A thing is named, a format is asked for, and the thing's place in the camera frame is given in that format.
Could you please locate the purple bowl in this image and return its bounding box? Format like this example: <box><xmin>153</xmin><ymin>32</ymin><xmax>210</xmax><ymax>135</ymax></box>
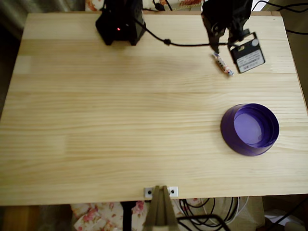
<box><xmin>220</xmin><ymin>103</ymin><xmax>281</xmax><ymax>157</ymax></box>

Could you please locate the white cable bundle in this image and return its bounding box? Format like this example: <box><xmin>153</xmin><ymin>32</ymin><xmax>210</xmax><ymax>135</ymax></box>
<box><xmin>211</xmin><ymin>196</ymin><xmax>251</xmax><ymax>228</ymax></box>

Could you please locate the floral patterned cloth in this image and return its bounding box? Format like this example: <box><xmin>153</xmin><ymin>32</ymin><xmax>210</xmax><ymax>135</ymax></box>
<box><xmin>70</xmin><ymin>198</ymin><xmax>205</xmax><ymax>231</ymax></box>
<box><xmin>84</xmin><ymin>0</ymin><xmax>204</xmax><ymax>12</ymax></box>

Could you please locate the metal mounting bracket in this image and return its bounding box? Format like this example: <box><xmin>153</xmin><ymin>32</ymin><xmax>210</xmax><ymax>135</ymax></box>
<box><xmin>143</xmin><ymin>186</ymin><xmax>179</xmax><ymax>198</ymax></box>

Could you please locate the black wire frame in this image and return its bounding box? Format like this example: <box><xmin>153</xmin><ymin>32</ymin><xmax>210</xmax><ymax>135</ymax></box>
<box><xmin>176</xmin><ymin>215</ymin><xmax>232</xmax><ymax>231</ymax></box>

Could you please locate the white blue candy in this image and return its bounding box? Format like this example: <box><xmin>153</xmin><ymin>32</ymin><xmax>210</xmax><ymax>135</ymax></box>
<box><xmin>211</xmin><ymin>52</ymin><xmax>235</xmax><ymax>77</ymax></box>

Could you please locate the black table leg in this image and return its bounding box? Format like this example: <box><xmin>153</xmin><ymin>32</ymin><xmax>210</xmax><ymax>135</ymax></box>
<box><xmin>119</xmin><ymin>201</ymin><xmax>136</xmax><ymax>231</ymax></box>

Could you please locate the metal clamp bracket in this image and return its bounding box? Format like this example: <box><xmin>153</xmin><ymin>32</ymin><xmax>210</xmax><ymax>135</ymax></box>
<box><xmin>143</xmin><ymin>185</ymin><xmax>178</xmax><ymax>228</ymax></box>

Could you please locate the black cable with knot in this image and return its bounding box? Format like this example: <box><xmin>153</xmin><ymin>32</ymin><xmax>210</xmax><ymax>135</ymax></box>
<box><xmin>134</xmin><ymin>20</ymin><xmax>229</xmax><ymax>48</ymax></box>

